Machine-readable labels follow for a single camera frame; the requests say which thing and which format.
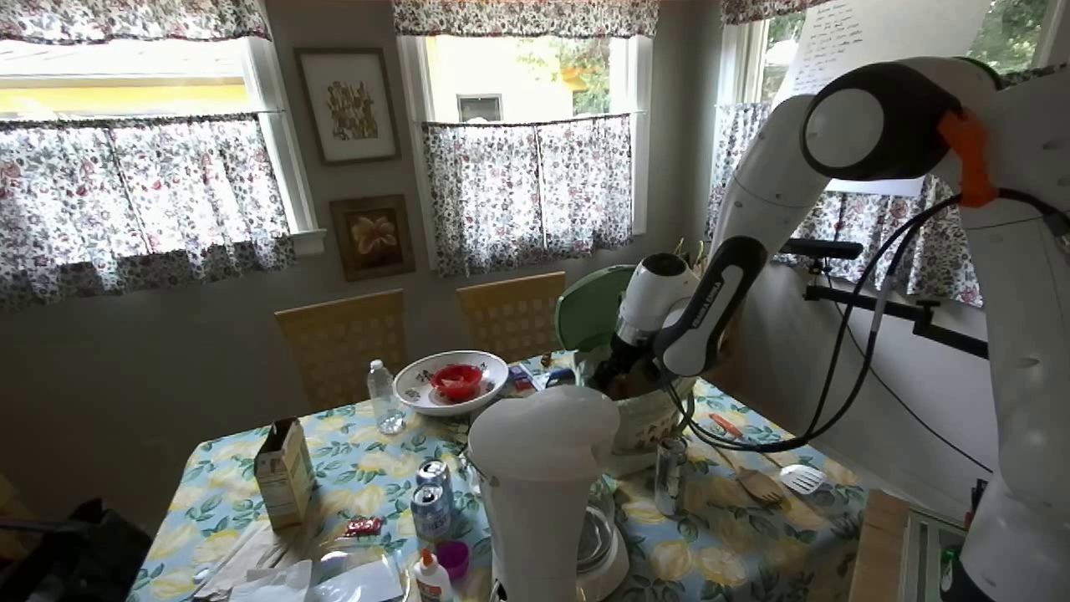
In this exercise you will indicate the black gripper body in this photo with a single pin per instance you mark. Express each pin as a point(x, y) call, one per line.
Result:
point(618, 369)

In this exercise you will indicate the green bin lid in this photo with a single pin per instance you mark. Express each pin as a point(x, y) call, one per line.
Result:
point(589, 311)

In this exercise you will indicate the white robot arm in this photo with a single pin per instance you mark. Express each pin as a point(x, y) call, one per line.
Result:
point(1023, 334)

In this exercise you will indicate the silver drink can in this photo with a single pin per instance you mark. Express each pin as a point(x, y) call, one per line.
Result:
point(432, 505)

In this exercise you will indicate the yellow wooden lattice chair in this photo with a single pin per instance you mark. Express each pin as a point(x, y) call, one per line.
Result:
point(338, 344)
point(512, 311)

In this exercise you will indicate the orange carrot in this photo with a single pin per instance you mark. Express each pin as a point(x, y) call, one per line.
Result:
point(725, 425)

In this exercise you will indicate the small clear glass jar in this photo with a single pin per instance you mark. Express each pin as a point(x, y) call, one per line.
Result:
point(665, 478)

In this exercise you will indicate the red food piece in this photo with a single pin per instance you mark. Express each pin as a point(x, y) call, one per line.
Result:
point(454, 381)

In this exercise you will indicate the glass coffee carafe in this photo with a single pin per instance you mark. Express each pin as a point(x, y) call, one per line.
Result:
point(596, 541)

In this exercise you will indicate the wooden spoon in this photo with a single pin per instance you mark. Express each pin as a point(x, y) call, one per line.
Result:
point(763, 485)

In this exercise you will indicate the white plate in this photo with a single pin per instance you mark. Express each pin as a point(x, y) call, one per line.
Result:
point(420, 387)

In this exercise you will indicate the clear water bottle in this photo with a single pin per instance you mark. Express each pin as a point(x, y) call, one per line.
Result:
point(383, 404)

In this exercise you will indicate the small purple cup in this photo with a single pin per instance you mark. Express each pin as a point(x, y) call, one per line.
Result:
point(452, 555)

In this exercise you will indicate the lemon print tablecloth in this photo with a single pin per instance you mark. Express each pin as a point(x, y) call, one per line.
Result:
point(355, 455)

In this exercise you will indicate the black metal stand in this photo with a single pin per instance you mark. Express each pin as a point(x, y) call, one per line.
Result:
point(889, 305)

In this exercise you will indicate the dark framed picture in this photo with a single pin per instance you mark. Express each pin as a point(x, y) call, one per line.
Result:
point(373, 234)

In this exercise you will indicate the white glue bottle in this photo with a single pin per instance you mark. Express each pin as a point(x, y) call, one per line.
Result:
point(432, 584)

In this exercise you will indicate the small red lighter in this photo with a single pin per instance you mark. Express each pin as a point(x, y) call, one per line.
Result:
point(364, 526)

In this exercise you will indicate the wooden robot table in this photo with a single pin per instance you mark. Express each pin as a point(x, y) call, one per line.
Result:
point(880, 554)

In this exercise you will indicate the white paper sheets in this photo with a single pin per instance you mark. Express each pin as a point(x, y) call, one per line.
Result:
point(355, 584)

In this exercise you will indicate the brown paper bag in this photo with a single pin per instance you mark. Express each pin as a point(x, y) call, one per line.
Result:
point(286, 473)

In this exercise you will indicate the floral window valance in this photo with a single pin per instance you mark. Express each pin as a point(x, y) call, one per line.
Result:
point(523, 13)
point(133, 18)
point(755, 9)

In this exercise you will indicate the light framed floral picture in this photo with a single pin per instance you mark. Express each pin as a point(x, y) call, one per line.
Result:
point(349, 105)

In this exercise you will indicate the handwritten paper sheet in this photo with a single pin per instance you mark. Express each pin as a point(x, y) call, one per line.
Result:
point(871, 43)

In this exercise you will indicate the black bag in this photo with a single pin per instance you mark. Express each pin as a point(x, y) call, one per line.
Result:
point(79, 555)

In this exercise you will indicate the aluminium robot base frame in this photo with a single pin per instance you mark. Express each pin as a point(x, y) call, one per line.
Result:
point(930, 563)

